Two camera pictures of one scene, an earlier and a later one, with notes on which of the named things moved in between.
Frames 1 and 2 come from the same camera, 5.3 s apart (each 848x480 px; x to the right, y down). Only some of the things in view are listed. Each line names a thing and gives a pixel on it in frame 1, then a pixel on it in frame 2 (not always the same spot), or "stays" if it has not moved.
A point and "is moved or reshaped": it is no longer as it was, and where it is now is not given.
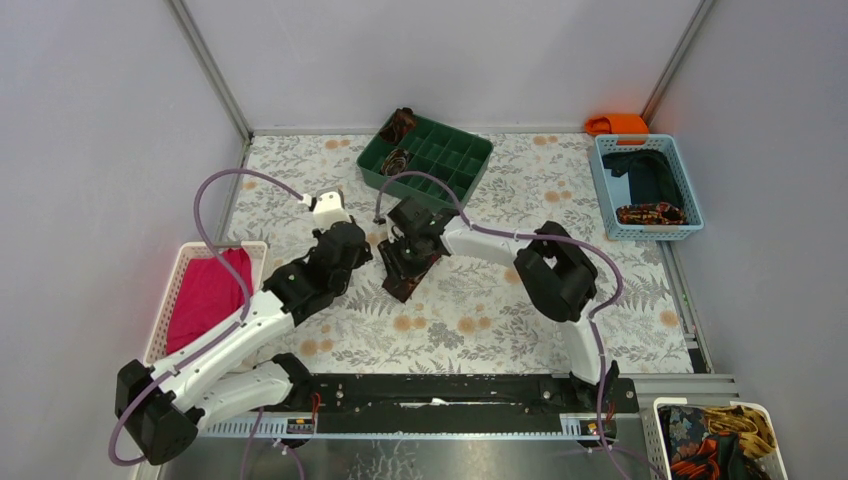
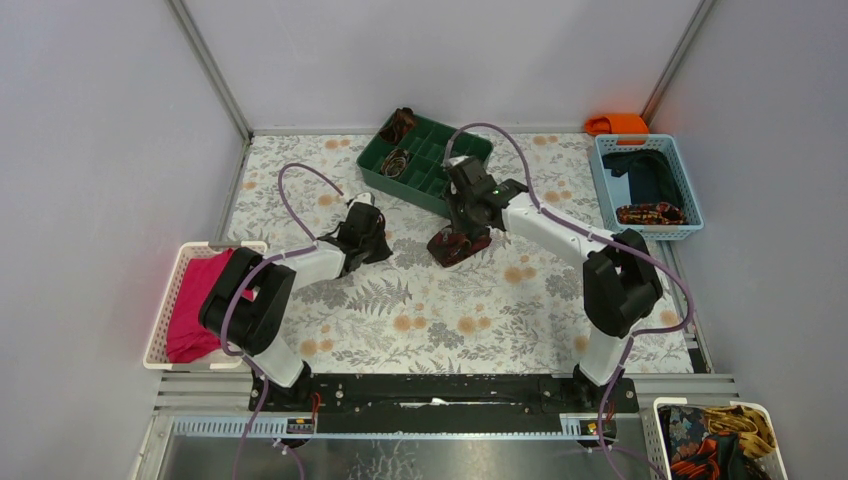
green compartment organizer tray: x=406 y=144 stays
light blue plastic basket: x=615 y=190 stays
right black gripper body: x=403 y=256 to x=460 y=213
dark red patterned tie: x=401 y=287 is moved or reshaped
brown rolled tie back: x=401 y=122 stays
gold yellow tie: x=741 y=419 stays
